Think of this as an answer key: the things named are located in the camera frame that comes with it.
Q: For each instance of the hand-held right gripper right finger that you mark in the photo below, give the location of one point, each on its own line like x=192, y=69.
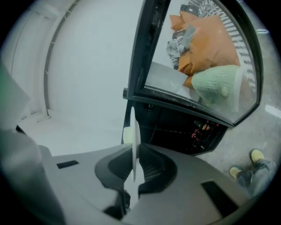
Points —
x=157, y=165

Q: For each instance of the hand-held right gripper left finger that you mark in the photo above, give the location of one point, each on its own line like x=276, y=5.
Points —
x=115, y=169

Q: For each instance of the white thin plate item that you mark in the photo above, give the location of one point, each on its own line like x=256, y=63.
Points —
x=134, y=140

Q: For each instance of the pale yellow block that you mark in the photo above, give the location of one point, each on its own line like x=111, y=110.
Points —
x=127, y=134

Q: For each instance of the black cabinet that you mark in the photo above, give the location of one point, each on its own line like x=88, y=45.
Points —
x=171, y=129

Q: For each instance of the person's yellow shoe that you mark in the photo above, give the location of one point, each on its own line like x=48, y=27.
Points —
x=256, y=155
x=235, y=171

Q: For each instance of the mint green knit cloth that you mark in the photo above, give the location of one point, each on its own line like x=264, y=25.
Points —
x=216, y=84

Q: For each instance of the person's leg in jeans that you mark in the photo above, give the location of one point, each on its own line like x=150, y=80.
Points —
x=261, y=175

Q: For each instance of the gray crumpled cloth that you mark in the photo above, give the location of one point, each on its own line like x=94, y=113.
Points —
x=175, y=47

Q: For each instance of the white trim strip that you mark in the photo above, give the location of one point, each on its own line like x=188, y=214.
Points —
x=47, y=66

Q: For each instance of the gray flat panel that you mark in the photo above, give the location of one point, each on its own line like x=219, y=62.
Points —
x=12, y=94

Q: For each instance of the large orange pillow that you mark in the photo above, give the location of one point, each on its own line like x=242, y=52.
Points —
x=211, y=44

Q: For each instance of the black-framed glass door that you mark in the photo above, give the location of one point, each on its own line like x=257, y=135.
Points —
x=255, y=66

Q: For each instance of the small orange pillow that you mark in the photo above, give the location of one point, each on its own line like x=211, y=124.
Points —
x=176, y=22

